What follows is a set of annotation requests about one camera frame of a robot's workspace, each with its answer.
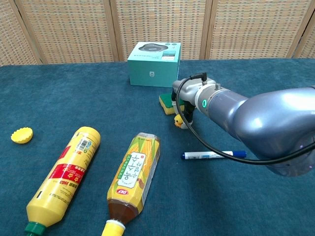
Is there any corn tea bottle yellow cap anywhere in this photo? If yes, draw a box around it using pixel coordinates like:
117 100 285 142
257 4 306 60
101 132 161 236

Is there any green and yellow sponge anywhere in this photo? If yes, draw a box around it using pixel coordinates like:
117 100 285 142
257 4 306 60
158 92 186 116

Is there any blue and white marker pen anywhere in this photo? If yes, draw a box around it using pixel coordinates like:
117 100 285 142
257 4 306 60
181 150 248 161

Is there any yellow fluted cup mold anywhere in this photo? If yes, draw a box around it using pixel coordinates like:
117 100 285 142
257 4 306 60
10 126 34 144

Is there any yellow bottle green cap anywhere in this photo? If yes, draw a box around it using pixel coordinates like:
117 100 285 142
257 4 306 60
24 126 101 235

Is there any teal product box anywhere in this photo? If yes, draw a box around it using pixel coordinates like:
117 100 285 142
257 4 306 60
127 41 182 88

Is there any small yellow rubber duck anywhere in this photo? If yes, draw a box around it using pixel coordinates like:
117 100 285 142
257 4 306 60
174 115 188 129

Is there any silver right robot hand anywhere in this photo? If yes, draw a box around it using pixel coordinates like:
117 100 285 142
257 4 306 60
171 78 202 124

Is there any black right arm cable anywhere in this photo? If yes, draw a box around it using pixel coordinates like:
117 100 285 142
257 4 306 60
175 72 315 164

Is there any woven wooden folding screen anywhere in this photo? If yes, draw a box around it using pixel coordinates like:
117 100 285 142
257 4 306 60
0 0 315 66

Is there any teal table cloth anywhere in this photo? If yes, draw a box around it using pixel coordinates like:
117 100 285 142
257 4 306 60
0 58 315 236

